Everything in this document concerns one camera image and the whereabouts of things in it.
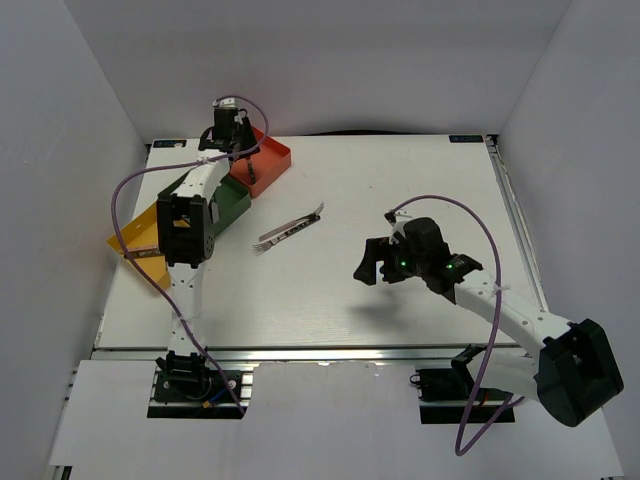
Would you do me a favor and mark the pink handled spoon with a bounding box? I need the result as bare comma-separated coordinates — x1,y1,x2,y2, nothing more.
127,244,159,252

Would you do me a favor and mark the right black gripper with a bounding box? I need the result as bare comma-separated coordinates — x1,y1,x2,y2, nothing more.
353,235,427,286

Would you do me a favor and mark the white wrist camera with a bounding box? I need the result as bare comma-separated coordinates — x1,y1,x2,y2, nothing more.
212,97,238,113
384,209,413,245

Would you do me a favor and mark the green square container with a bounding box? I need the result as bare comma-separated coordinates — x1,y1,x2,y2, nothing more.
155,173,251,237

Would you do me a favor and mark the red square container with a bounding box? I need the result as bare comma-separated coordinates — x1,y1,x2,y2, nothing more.
230,136,292,199

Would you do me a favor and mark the yellow square container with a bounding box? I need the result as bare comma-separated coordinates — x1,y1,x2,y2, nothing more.
121,203,170,290

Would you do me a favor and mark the black handled spoon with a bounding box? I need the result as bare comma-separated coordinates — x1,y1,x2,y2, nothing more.
132,249,161,258

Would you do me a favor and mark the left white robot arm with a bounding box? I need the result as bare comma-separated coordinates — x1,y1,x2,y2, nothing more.
156,98,256,399

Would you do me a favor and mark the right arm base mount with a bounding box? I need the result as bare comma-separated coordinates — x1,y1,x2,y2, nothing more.
409,345,507,425

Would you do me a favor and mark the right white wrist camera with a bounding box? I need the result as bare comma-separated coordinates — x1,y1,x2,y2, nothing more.
384,209,413,245

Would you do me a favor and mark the black handled fork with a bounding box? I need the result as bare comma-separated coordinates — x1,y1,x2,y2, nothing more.
252,215,320,255

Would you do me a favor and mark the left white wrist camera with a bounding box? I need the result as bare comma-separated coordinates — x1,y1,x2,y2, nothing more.
212,97,238,113

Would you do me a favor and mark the pink handled fork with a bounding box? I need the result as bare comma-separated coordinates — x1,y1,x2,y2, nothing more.
258,202,324,242

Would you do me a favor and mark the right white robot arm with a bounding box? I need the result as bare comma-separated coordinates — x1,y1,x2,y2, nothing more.
353,217,624,427

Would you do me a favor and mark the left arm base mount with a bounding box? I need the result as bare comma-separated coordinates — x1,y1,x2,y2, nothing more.
147,351,244,420

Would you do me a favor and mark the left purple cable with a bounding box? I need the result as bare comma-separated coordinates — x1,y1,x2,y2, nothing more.
110,94,271,416

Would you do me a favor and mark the teal handled fork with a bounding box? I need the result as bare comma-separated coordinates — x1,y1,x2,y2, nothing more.
209,198,220,224

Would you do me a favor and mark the black handled knife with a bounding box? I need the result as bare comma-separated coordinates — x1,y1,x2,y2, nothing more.
246,156,257,185

